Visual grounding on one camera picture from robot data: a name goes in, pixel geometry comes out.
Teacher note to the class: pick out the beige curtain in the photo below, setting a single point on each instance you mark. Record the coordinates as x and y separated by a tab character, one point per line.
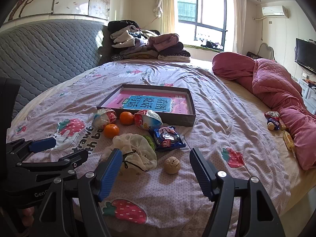
169	5
239	22

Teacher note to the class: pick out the dark clothes on windowsill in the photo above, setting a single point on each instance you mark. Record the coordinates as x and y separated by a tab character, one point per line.
212	45

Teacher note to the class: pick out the yellow snack packet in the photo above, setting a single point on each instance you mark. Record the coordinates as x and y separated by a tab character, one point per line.
288	140

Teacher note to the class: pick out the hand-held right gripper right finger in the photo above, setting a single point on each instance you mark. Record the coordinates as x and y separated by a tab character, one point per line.
202	175

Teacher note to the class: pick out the white air conditioner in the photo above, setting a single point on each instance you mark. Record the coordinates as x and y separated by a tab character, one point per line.
274	11

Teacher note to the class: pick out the pile of folded clothes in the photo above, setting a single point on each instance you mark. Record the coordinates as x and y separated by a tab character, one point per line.
148	47

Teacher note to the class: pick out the grey shallow cardboard box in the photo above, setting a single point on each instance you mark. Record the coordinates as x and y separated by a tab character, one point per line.
172	119

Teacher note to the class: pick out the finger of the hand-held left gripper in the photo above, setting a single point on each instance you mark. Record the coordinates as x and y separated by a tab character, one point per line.
71	159
42	144

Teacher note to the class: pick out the strawberry printed bed sheet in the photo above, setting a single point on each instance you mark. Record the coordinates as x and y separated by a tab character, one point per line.
209	128

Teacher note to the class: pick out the window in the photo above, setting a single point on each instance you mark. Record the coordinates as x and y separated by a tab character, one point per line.
209	12

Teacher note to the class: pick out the black television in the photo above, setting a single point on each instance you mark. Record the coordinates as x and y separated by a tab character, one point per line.
306	54

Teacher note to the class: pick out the beige mattress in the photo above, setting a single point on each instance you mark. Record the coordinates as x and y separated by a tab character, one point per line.
251	113

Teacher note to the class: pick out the brown walnut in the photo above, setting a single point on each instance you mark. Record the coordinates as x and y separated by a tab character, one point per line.
172	165

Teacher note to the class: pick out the small colourful toy figure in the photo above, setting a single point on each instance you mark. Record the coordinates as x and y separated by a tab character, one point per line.
272	121

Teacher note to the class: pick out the green windowsill cushion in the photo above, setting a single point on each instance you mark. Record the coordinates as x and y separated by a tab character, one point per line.
192	46

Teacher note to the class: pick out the heart-shaped chair back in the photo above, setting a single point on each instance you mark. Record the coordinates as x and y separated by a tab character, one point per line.
265	50

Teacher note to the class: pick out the white cabinet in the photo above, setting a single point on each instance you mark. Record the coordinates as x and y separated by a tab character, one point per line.
308	93

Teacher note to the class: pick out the red white egg-shaped toy pack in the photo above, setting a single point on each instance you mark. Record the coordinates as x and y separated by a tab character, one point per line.
103	118
148	119

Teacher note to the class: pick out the grey quilted headboard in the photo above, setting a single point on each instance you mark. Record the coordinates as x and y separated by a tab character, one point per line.
49	54

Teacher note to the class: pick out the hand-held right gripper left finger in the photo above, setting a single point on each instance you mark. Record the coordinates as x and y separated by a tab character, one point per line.
109	175

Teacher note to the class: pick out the person's left hand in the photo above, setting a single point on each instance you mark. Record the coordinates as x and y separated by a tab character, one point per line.
27	216

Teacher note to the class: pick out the pink quilt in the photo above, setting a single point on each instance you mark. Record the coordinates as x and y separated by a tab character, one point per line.
271	79

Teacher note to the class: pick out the blue cookie packet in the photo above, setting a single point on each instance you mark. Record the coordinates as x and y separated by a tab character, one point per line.
167	139

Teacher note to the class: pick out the white hanging bundle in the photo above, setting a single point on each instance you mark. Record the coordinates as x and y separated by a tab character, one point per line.
157	10

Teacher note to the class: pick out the pink and blue book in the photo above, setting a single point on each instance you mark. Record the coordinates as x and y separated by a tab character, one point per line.
148	103

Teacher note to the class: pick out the orange tangerine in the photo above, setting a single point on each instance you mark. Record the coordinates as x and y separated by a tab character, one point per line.
111	130
127	118

